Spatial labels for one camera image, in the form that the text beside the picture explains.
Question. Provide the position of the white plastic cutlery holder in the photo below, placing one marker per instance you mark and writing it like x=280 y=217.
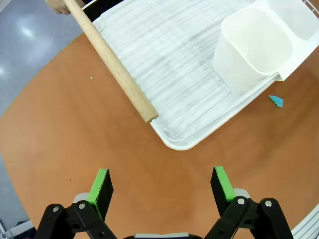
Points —
x=256 y=42

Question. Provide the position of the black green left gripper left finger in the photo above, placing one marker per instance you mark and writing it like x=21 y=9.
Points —
x=99 y=199

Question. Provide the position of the wooden rolling pin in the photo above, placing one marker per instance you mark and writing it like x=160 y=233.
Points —
x=112 y=59

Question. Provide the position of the blue paper scrap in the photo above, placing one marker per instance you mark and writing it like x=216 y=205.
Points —
x=276 y=100

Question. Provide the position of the white ribbed panel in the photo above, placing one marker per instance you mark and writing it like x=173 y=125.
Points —
x=307 y=226

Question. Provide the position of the person's right hand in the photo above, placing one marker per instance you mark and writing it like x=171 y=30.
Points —
x=57 y=6

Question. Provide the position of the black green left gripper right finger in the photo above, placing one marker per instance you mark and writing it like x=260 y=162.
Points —
x=224 y=196

